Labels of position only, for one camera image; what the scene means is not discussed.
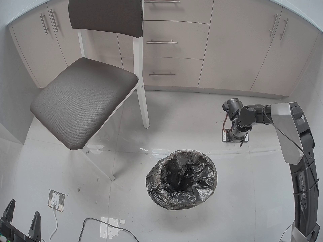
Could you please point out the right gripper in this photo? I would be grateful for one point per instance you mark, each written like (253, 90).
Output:
(237, 133)

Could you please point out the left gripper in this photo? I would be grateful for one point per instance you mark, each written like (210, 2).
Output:
(17, 234)

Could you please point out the black plastic bag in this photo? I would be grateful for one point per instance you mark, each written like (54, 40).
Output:
(181, 198)

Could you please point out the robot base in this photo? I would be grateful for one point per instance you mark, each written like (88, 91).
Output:
(299, 234)

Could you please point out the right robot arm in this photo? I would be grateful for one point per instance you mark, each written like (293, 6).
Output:
(285, 125)

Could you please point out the beige cabinet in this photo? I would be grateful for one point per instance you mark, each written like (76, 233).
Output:
(227, 47)

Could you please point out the grey chair with white legs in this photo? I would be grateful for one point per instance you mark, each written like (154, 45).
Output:
(83, 94)

